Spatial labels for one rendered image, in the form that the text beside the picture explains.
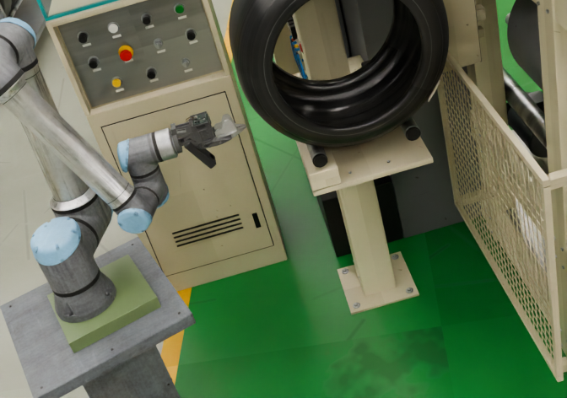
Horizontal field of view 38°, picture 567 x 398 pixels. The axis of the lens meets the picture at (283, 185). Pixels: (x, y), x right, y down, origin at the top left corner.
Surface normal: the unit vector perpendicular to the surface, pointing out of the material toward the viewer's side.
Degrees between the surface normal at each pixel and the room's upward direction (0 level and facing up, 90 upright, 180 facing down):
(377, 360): 0
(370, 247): 90
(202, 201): 90
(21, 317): 0
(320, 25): 90
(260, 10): 58
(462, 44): 90
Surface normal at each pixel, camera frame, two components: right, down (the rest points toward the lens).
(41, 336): -0.23, -0.80
